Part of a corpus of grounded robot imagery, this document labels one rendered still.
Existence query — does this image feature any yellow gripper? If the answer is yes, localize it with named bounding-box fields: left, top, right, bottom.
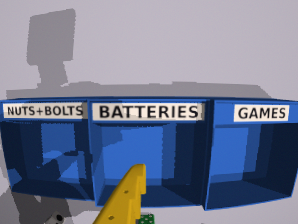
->
left=92, top=164, right=146, bottom=224

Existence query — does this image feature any green die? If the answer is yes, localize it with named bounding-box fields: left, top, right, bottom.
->
left=139, top=214, right=155, bottom=224

